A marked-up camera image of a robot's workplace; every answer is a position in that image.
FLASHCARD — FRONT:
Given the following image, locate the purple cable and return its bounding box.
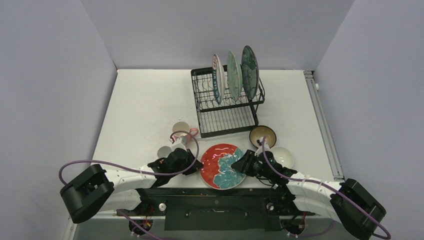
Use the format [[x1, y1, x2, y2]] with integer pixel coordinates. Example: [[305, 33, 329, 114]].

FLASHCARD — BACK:
[[58, 130, 200, 240], [260, 137, 392, 240]]

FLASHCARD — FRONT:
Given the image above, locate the white plate blue rim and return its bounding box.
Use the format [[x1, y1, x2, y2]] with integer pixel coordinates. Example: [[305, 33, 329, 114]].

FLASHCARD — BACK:
[[212, 54, 226, 105]]

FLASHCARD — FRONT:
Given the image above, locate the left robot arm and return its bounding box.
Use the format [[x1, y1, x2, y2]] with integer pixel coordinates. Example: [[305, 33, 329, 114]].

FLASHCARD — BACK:
[[59, 147, 204, 224]]

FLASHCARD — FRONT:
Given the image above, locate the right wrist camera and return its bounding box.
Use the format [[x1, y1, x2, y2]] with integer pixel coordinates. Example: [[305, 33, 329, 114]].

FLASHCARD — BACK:
[[254, 145, 270, 157]]

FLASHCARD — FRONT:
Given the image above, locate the red teal plate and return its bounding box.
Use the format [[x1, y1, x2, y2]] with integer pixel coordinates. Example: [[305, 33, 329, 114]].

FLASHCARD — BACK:
[[199, 143, 246, 190]]

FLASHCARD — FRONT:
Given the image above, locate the large pink mug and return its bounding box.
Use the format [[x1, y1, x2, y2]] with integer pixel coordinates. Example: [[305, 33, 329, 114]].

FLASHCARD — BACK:
[[171, 121, 199, 145]]

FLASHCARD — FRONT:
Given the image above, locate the black wire dish rack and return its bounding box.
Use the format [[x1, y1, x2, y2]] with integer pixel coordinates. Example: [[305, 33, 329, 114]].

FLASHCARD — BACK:
[[190, 67, 265, 138]]

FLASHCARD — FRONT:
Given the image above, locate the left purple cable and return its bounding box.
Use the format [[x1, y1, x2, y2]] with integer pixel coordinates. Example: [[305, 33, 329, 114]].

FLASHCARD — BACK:
[[58, 130, 200, 240]]

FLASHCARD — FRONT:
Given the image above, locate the light green flower plate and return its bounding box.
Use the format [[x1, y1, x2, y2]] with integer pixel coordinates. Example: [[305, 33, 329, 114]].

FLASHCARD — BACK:
[[227, 51, 243, 102]]

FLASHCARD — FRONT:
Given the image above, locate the white bowl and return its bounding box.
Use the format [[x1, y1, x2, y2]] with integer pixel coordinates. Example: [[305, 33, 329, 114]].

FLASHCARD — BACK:
[[270, 146, 295, 169]]

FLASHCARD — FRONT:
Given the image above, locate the small orange mug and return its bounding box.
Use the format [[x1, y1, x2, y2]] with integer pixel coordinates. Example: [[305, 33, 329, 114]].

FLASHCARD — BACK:
[[157, 145, 173, 159]]

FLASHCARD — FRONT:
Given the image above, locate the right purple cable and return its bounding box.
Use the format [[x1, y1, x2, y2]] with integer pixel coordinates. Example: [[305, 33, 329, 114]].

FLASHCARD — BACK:
[[260, 137, 392, 240]]

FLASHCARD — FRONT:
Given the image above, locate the brown black bowl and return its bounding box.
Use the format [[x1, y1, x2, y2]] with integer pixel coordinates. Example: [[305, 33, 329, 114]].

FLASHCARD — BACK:
[[249, 125, 277, 148]]

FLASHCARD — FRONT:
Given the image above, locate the dark blue plate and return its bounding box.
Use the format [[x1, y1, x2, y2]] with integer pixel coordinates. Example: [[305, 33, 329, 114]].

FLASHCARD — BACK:
[[241, 45, 260, 100]]

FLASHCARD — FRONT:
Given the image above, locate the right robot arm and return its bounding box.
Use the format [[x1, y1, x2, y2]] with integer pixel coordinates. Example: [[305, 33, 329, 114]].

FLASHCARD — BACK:
[[231, 150, 387, 240]]

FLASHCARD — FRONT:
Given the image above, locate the aluminium rail right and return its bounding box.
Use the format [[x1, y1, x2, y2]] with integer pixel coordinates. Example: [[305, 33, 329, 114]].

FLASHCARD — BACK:
[[303, 70, 345, 181]]

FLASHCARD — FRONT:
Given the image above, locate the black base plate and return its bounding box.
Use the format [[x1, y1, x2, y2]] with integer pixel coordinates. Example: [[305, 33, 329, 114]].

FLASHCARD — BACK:
[[119, 187, 304, 232]]

